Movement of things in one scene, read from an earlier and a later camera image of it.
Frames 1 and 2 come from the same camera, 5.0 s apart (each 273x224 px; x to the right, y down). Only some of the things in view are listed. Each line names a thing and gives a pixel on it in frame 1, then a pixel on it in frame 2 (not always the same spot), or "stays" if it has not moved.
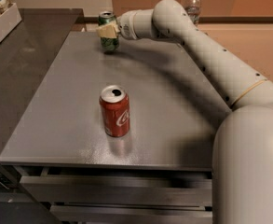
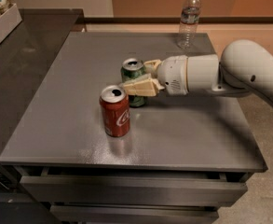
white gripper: x=126 y=24 → x=172 y=75
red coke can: x=116 y=109 stays
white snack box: x=3 y=25 stays
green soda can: x=108 y=31 → x=130 y=69
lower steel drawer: x=94 y=214 stays
